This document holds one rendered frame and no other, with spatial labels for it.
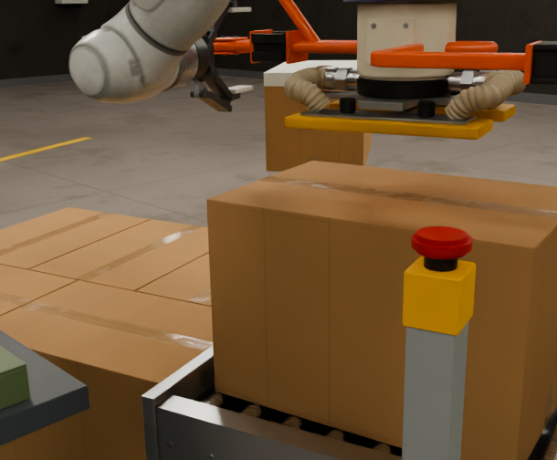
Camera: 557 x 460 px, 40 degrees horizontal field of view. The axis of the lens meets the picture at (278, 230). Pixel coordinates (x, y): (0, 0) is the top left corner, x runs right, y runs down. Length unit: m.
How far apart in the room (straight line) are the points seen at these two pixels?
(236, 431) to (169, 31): 0.69
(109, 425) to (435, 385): 1.00
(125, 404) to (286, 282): 0.53
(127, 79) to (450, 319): 0.52
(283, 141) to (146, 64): 2.10
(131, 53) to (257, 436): 0.67
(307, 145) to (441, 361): 2.26
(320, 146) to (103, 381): 1.67
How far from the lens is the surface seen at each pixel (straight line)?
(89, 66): 1.06
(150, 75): 1.08
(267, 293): 1.41
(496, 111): 1.42
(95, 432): 1.83
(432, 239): 0.88
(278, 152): 3.15
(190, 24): 1.04
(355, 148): 3.10
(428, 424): 0.97
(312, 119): 1.33
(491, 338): 1.25
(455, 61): 1.10
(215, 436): 1.40
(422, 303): 0.90
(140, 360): 1.74
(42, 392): 1.21
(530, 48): 1.05
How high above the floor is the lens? 1.30
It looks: 17 degrees down
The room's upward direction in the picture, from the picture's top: 1 degrees counter-clockwise
